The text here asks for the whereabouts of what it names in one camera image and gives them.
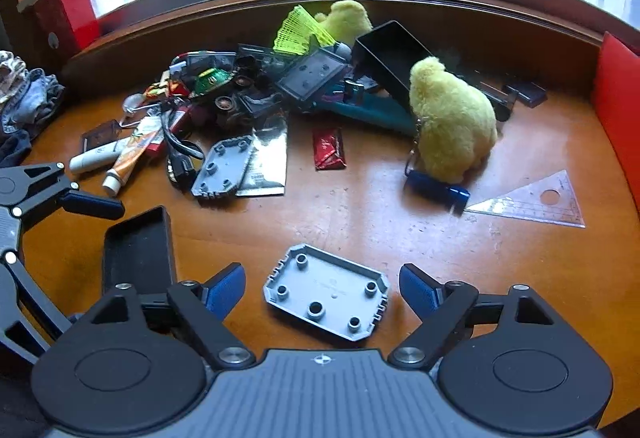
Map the small black lid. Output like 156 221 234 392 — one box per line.
502 82 548 109

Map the black open box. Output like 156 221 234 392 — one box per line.
352 20 433 112

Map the grey plastic plate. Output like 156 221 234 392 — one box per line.
262 244 390 343
191 135 254 200

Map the white cosmetic tube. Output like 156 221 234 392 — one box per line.
68 138 129 176

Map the large yellow plush toy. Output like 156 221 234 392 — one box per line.
409 56 498 184

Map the black rectangular tray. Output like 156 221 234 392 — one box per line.
102 206 176 296

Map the green spinning top toy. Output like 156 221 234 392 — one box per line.
191 68 233 97

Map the right red cardboard box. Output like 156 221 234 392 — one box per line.
591 32 640 208

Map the small yellow plush toy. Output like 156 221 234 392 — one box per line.
314 0 373 47

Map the pile of clothes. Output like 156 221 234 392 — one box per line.
0 50 65 168

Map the red snack packet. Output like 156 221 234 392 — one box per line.
312 128 346 170

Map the orange toothpaste tube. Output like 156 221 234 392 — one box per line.
102 115 162 198

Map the left red cardboard box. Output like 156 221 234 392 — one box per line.
16 0 101 63

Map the silver foil packet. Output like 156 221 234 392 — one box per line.
236 114 288 198

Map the blue keychain flashlight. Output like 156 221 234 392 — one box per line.
406 169 470 215

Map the teal case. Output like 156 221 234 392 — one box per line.
314 92 416 137

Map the dark smoked plastic case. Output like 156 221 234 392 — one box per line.
80 120 122 153

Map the clear triangle ruler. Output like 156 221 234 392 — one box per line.
465 169 586 229

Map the red cardboard box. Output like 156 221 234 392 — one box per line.
591 32 640 208
16 0 101 63

